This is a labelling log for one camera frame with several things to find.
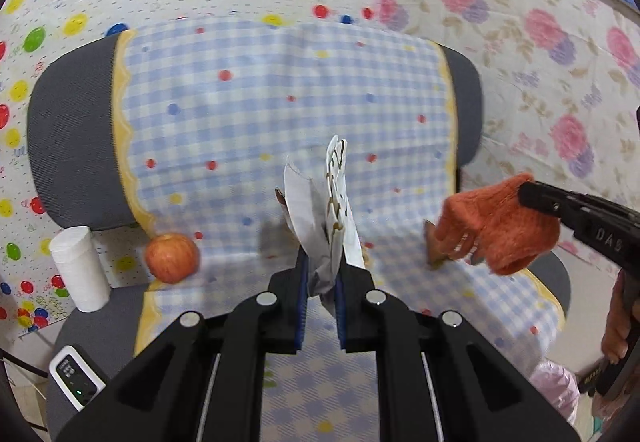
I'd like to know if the red apple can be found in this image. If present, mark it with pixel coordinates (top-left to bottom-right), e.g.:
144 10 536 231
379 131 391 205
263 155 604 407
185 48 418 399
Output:
144 233 200 284

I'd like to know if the black cable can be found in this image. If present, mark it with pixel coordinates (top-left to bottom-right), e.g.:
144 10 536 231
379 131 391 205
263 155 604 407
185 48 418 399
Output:
0 349 52 380

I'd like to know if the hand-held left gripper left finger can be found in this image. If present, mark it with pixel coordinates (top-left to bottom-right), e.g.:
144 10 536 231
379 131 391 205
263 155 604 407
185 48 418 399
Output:
55 247 309 442

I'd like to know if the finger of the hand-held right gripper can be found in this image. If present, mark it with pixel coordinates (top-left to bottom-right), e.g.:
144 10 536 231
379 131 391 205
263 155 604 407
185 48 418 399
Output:
517 179 578 229

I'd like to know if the blue checkered cloth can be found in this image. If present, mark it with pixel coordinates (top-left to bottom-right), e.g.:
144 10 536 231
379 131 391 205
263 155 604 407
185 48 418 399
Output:
112 17 567 442

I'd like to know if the white tissue roll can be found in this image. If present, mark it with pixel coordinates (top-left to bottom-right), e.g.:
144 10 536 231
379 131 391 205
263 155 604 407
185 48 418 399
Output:
49 225 112 313

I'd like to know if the person's right hand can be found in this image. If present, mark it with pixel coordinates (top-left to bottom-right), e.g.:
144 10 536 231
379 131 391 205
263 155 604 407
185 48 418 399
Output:
600 267 640 369

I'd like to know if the white paper wrapper brown print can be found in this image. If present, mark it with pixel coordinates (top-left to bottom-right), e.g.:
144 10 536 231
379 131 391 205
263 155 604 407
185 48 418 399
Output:
276 135 369 319

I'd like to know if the grey office chair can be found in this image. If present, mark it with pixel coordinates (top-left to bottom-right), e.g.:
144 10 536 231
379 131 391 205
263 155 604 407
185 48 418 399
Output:
27 35 572 442

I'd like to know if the white handheld device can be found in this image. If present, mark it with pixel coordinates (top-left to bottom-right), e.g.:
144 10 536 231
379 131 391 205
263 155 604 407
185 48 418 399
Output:
49 345 107 412

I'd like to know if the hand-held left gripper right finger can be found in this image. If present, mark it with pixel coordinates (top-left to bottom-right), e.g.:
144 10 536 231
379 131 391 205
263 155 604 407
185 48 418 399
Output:
334 249 583 442

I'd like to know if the orange knit glove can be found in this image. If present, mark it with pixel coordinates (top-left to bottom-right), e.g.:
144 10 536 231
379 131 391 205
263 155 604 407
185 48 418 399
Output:
432 173 561 276

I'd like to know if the floral wall sheet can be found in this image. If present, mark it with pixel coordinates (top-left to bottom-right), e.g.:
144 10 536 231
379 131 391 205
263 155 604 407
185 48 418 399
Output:
375 0 640 268

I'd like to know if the pink trash bag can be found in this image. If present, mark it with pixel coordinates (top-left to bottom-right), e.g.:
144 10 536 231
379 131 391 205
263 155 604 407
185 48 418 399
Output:
529 358 581 429

